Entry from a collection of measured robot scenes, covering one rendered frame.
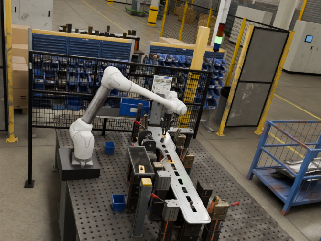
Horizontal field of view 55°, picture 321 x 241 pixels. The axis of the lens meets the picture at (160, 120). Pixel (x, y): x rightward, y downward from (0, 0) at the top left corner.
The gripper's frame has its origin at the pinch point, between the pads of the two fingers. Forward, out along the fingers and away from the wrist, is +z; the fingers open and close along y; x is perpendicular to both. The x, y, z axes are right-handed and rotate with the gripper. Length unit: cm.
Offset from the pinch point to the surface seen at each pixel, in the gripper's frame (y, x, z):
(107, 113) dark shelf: -52, 38, 2
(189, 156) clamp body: 12.0, -43.3, 0.5
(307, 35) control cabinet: 761, 783, -47
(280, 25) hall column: 479, 560, -78
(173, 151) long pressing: 1.5, -29.3, 4.7
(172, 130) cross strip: 13.0, 13.2, 4.8
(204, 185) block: 11, -83, 2
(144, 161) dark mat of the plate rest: -35, -72, -11
